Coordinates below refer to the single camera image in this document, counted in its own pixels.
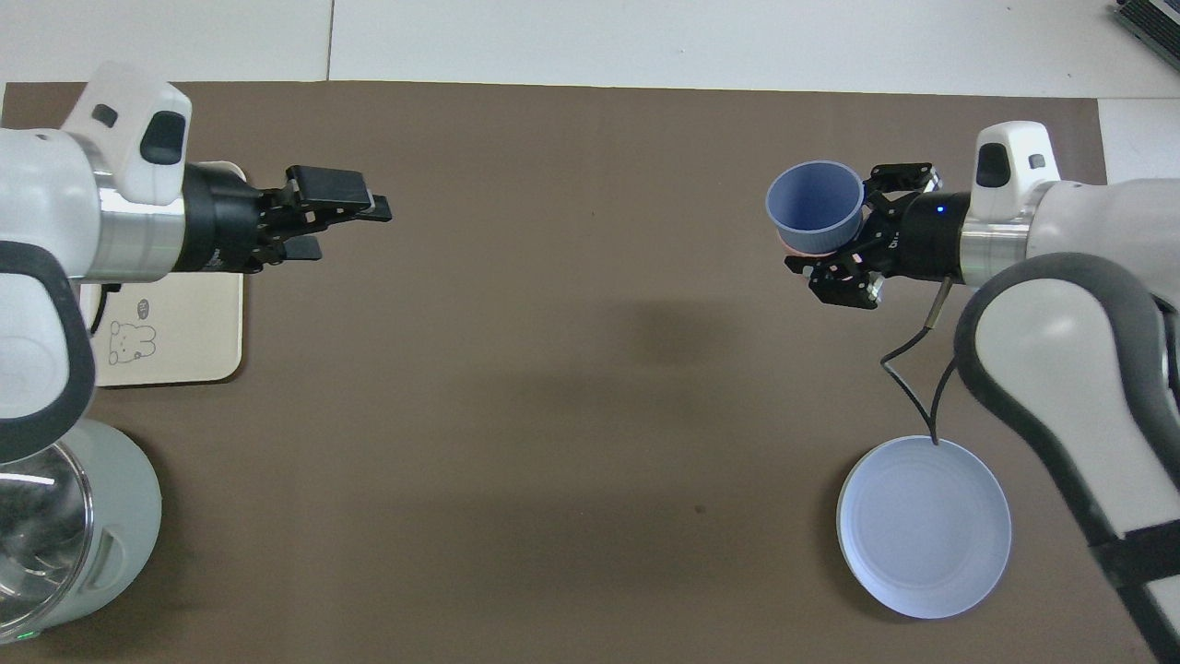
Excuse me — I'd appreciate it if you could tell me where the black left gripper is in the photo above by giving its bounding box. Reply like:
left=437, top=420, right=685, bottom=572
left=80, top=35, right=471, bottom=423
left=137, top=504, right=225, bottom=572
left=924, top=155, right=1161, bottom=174
left=183, top=161, right=394, bottom=275

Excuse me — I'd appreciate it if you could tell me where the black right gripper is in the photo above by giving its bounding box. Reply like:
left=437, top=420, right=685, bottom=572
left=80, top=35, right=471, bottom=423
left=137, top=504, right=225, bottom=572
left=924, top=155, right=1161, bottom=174
left=785, top=162, right=970, bottom=310

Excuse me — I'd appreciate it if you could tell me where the blue plastic cup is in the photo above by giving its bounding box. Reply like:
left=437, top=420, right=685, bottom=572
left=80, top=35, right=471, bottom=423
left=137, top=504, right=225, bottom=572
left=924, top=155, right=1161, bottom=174
left=765, top=160, right=867, bottom=255

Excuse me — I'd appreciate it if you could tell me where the cream rabbit print tray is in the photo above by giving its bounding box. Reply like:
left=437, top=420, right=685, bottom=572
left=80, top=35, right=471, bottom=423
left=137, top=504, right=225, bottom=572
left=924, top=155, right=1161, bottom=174
left=79, top=162, right=247, bottom=387

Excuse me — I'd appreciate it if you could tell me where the brown table mat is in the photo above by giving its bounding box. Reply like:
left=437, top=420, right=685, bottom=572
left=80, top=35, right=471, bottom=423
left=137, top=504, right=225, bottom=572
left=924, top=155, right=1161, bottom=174
left=0, top=81, right=1161, bottom=664

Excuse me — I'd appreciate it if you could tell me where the pale blue plate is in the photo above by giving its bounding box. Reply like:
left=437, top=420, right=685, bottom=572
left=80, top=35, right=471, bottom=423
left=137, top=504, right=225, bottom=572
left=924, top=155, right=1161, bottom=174
left=836, top=435, right=1013, bottom=620

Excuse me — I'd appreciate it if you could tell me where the grey ribbed device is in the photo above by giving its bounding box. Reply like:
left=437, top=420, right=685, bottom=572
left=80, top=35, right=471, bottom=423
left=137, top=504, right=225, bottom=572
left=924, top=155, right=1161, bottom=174
left=1110, top=0, right=1180, bottom=58

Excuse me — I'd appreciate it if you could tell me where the mint green electric pot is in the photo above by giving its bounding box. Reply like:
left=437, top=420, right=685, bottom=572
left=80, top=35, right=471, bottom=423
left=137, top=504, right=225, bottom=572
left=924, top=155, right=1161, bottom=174
left=0, top=419, right=164, bottom=645

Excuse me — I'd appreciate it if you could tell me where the glass pot lid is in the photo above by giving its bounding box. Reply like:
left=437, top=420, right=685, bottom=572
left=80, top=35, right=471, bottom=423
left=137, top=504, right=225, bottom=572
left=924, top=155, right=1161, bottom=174
left=0, top=441, right=94, bottom=634

